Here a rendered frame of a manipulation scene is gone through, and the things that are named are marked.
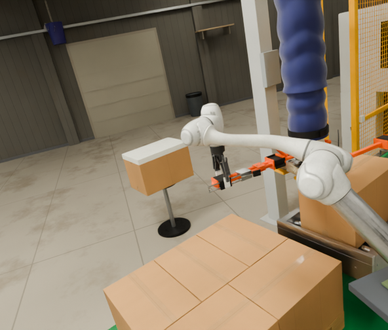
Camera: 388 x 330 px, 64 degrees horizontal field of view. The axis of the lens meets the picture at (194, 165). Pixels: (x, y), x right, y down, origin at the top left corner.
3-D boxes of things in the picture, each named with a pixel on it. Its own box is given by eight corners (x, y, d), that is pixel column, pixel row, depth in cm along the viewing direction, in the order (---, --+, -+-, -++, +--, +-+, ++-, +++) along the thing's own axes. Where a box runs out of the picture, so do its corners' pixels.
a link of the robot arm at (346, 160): (314, 133, 135) (305, 144, 125) (360, 145, 127) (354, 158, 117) (307, 159, 142) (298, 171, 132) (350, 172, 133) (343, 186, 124)
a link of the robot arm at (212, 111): (211, 130, 165) (197, 139, 155) (206, 101, 159) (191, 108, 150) (229, 130, 159) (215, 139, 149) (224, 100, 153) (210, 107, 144)
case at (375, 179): (345, 196, 259) (344, 151, 246) (398, 210, 228) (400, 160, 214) (301, 229, 229) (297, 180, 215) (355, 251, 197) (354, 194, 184)
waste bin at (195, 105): (202, 112, 999) (198, 91, 976) (208, 114, 953) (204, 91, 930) (187, 116, 988) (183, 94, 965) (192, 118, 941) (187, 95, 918)
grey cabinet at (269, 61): (277, 82, 297) (274, 50, 287) (282, 82, 293) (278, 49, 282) (263, 87, 287) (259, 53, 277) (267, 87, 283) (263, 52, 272)
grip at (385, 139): (383, 142, 179) (383, 133, 177) (398, 145, 171) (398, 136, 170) (373, 146, 176) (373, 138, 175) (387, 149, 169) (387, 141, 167)
